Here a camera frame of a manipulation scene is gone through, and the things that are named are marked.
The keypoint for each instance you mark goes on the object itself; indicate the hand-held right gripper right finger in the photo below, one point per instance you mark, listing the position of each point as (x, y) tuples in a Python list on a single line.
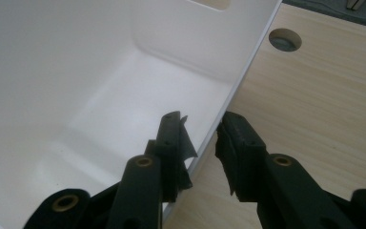
[(244, 159)]

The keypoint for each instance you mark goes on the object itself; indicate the white plastic bin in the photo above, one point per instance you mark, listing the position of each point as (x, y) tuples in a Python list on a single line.
[(76, 79)]

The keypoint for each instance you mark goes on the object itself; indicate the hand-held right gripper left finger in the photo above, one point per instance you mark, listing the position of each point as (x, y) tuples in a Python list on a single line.
[(168, 149)]

